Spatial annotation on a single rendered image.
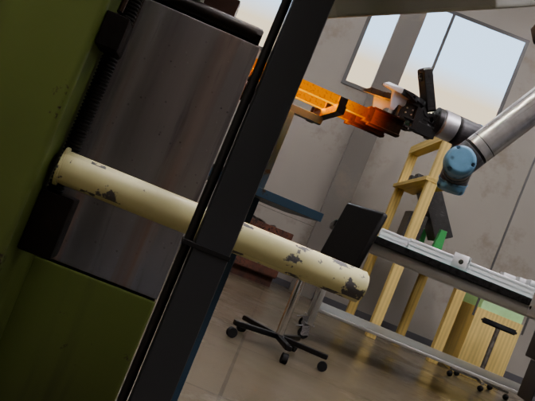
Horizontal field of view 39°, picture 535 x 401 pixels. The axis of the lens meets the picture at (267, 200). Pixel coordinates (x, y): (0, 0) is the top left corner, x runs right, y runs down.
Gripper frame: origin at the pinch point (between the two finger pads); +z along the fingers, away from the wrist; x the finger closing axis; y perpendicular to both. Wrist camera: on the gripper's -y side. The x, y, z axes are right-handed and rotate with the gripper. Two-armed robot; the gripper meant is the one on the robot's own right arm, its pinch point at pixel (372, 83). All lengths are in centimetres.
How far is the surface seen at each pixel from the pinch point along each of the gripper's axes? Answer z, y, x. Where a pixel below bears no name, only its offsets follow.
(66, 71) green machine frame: 60, 35, -88
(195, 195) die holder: 38, 43, -62
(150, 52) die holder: 53, 24, -60
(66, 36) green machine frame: 62, 31, -88
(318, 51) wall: -121, -186, 750
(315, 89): 16.0, 9.9, -13.6
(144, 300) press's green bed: 39, 62, -61
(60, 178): 57, 47, -83
